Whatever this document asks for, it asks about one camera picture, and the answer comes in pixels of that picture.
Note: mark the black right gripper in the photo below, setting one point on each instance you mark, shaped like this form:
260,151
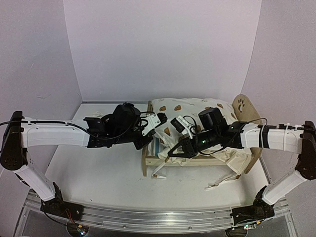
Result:
186,148

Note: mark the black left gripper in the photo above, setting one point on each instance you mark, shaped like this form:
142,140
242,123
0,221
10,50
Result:
140,145

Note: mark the wooden pet bed frame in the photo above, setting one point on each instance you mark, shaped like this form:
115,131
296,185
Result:
241,109

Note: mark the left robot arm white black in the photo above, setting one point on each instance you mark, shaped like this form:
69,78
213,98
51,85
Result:
125,125

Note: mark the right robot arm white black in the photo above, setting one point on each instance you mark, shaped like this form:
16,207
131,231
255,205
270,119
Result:
298,139

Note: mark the blue white striped mattress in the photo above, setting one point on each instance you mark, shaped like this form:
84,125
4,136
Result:
154,148

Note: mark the small circuit board with leds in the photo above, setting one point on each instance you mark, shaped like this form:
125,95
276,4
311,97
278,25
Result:
77,230

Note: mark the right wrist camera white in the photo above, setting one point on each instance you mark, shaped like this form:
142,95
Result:
184,128

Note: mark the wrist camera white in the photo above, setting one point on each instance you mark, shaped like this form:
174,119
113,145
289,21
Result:
152,122
184,128

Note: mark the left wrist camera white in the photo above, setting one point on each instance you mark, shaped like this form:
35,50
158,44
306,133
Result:
152,122

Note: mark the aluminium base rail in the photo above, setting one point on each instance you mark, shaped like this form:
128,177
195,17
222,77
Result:
151,221

